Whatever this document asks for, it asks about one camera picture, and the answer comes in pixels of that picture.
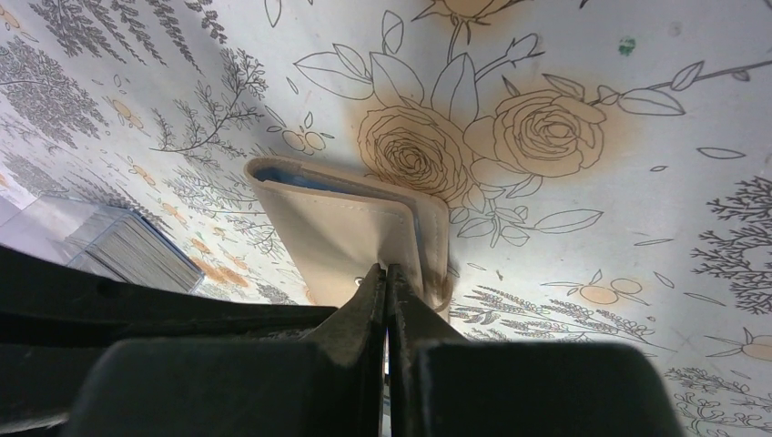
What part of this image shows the beige leather card holder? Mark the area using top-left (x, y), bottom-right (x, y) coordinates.
top-left (244, 157), bottom-right (452, 319)

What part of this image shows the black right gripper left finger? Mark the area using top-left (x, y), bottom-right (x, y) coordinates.
top-left (63, 265), bottom-right (386, 436)

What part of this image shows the floral patterned table mat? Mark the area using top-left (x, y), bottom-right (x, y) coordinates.
top-left (1, 1), bottom-right (771, 436)

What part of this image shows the clear plastic card box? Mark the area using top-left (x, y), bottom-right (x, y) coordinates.
top-left (1, 197), bottom-right (205, 293)

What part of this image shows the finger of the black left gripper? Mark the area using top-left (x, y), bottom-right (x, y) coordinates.
top-left (1, 247), bottom-right (335, 432)

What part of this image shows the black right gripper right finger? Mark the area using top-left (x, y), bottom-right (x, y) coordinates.
top-left (385, 264), bottom-right (682, 436)

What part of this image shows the stack of credit cards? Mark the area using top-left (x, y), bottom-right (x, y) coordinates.
top-left (64, 207), bottom-right (204, 293)

